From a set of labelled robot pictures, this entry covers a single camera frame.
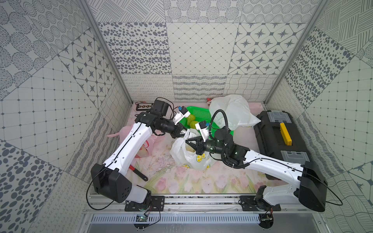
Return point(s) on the green pear in tray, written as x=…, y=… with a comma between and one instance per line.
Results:
x=193, y=124
x=190, y=118

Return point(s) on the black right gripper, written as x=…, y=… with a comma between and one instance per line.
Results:
x=198, y=147

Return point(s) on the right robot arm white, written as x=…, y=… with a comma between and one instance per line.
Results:
x=305, y=183

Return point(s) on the black toolbox yellow handle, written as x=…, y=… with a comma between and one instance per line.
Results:
x=279, y=138

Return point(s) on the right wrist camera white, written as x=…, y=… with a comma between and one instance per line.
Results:
x=203, y=128

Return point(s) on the black terminal strip block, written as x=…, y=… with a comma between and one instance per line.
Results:
x=141, y=106

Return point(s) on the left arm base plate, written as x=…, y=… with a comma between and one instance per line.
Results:
x=155, y=203

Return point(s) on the green plastic basket tray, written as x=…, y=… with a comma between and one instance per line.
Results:
x=202, y=114

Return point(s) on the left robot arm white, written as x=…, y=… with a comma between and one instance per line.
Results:
x=108, y=179

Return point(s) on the white lemon-print plastic bag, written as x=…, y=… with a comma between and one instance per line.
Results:
x=185, y=156

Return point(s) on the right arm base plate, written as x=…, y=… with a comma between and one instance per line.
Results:
x=252, y=203

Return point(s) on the red black pipe wrench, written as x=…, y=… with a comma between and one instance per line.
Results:
x=138, y=173

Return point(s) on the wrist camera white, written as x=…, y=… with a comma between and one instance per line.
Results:
x=203, y=128
x=182, y=113

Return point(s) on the plain white plastic bag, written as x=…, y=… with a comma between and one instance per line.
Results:
x=237, y=111

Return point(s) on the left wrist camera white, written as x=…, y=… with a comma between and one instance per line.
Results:
x=182, y=113

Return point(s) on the floral pink table mat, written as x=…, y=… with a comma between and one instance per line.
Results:
x=165, y=177

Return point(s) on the aluminium mounting rail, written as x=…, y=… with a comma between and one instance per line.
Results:
x=177, y=204

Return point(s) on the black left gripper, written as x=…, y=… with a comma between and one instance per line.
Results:
x=178, y=130

